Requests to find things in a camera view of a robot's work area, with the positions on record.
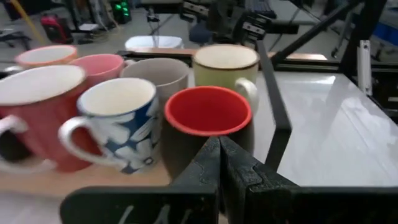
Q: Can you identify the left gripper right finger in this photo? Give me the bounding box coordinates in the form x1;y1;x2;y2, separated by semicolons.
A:
219;135;300;224

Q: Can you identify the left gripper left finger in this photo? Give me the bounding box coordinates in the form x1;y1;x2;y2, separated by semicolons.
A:
169;136;222;188

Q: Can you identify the black mug red inside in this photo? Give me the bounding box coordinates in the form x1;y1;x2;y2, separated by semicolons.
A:
159;85;256;182

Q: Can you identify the cream white mug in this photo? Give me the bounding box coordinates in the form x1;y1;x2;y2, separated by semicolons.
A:
192;44;261;118

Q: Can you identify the grey mug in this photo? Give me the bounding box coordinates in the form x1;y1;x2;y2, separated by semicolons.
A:
119;57;191;110

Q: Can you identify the blue white floral mug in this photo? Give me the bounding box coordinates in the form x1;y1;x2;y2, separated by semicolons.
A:
57;77;161;175

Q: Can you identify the pink mug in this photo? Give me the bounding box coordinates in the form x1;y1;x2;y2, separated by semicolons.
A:
68;53;136;93

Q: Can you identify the salmon mug white handle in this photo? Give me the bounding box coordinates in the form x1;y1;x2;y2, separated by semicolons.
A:
0;64;104;174

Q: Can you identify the white bin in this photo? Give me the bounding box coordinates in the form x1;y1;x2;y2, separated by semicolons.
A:
124;35;185;52

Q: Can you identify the black desk leg beam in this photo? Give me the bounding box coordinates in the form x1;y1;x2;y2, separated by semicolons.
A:
271;0;362;68

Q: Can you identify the dark keyboard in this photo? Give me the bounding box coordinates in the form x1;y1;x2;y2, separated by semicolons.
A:
244;0;278;19

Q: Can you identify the device with green lights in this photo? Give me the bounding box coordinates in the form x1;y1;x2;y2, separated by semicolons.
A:
109;0;133;26

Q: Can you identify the black slanted bar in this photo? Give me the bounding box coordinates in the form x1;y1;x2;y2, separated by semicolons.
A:
338;0;390;76

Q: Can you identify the red case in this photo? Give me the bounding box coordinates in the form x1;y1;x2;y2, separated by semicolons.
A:
40;13;74;45

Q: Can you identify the wooden rack black frame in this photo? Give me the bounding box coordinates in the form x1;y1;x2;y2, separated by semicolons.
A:
0;40;294;200

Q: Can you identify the white metal bracket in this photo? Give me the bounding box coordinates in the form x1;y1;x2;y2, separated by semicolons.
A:
356;39;373;96

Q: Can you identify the yellow cable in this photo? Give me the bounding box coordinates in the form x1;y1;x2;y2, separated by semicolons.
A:
10;0;48;45

